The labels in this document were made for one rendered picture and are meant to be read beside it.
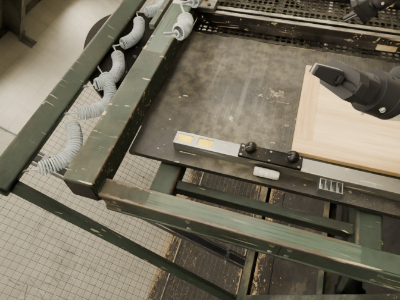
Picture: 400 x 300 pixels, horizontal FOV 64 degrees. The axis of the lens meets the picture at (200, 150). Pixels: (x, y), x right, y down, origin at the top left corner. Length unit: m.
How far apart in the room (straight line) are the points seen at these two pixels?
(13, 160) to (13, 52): 5.33
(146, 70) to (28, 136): 0.59
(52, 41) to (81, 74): 5.31
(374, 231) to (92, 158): 0.87
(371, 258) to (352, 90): 0.48
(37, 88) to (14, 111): 0.57
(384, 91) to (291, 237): 0.44
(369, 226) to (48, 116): 1.31
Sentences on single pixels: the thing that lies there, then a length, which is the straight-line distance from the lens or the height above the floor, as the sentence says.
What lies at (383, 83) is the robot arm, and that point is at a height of 1.51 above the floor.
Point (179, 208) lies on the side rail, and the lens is 0.94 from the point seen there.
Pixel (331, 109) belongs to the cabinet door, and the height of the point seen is 1.27.
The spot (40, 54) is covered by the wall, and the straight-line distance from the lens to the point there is 6.78.
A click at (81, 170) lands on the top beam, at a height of 1.91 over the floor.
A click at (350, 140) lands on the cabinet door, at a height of 1.21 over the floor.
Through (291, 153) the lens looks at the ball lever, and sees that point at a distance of 0.92.
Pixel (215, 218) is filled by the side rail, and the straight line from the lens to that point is 0.92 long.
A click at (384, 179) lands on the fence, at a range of 1.11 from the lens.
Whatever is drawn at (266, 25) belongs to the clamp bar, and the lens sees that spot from 1.54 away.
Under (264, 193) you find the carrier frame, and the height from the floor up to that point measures 0.78.
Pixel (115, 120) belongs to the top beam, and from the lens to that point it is 1.09.
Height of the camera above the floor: 1.91
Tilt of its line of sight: 16 degrees down
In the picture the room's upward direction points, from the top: 59 degrees counter-clockwise
